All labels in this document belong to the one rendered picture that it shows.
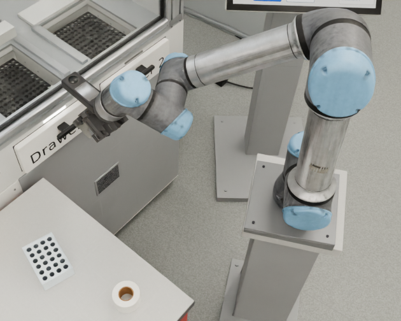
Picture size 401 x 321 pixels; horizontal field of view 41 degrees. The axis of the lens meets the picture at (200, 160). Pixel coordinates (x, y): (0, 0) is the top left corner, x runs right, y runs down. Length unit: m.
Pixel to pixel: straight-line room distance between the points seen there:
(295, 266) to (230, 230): 0.70
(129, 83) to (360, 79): 0.45
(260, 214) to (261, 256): 0.23
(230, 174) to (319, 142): 1.40
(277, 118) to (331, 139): 1.27
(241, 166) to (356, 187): 0.56
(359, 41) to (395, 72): 2.23
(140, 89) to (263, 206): 0.58
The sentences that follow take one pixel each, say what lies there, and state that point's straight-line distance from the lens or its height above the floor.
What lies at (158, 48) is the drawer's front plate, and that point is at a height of 0.92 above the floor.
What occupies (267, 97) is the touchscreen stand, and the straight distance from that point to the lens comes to 2.27.
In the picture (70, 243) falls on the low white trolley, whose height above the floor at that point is 0.76.
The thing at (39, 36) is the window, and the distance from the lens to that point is 1.38.
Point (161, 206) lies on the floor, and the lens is 2.43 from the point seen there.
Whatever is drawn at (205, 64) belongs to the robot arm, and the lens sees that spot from 1.19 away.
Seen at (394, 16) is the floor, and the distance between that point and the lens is 3.65.
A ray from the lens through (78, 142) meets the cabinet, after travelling 1.69.
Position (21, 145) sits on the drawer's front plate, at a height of 0.93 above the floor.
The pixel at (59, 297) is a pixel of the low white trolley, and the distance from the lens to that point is 1.43.
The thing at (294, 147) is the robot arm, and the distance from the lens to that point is 1.37.
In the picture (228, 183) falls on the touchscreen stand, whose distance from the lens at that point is 2.47.
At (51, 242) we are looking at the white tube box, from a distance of 1.47.
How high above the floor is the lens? 2.06
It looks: 53 degrees down
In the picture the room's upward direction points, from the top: 5 degrees clockwise
